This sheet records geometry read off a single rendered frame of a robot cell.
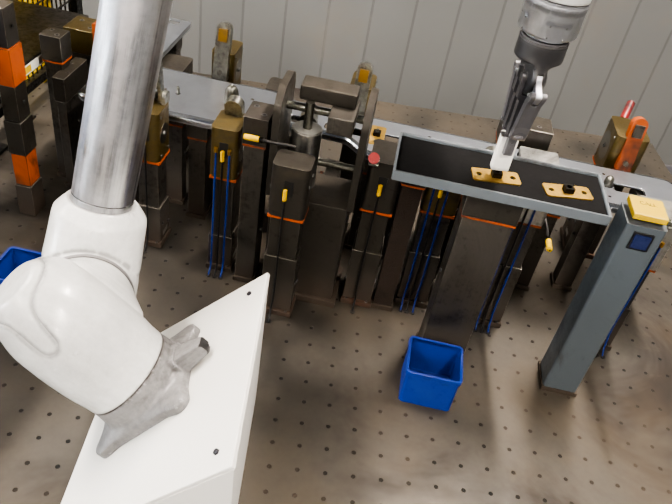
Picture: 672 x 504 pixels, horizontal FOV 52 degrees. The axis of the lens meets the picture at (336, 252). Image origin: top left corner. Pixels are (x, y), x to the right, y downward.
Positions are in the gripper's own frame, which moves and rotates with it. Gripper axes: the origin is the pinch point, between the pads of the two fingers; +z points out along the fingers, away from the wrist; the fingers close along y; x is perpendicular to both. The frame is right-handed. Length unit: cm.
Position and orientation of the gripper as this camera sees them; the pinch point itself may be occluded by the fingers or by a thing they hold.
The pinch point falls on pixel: (504, 150)
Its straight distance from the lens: 119.3
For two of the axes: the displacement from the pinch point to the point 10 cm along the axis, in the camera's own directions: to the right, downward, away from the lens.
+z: -1.5, 7.6, 6.3
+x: 9.9, 1.1, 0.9
